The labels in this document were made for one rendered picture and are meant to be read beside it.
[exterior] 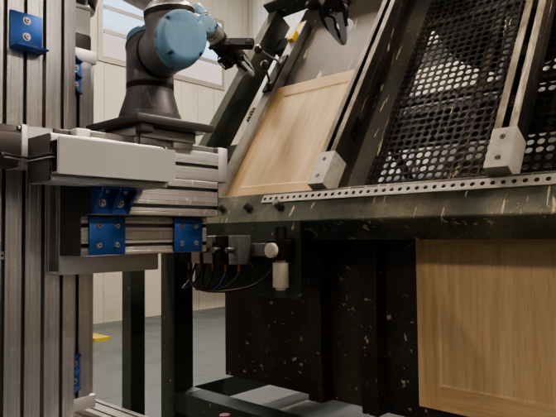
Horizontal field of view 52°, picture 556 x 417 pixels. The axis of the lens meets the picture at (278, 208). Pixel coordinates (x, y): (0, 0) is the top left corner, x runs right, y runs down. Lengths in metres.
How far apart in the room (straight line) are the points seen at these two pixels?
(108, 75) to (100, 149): 4.46
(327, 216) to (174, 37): 0.69
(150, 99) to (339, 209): 0.62
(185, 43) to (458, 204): 0.75
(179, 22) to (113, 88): 4.30
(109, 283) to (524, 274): 4.28
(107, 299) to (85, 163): 4.33
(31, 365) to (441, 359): 1.10
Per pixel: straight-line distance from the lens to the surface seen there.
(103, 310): 5.42
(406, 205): 1.54
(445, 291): 1.76
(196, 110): 6.15
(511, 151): 1.49
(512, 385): 1.72
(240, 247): 1.78
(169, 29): 1.31
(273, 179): 2.00
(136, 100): 1.41
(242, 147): 2.22
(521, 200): 1.42
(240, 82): 2.60
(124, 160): 1.18
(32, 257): 1.43
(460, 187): 1.50
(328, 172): 1.77
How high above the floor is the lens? 0.77
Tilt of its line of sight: 3 degrees up
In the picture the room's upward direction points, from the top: 1 degrees counter-clockwise
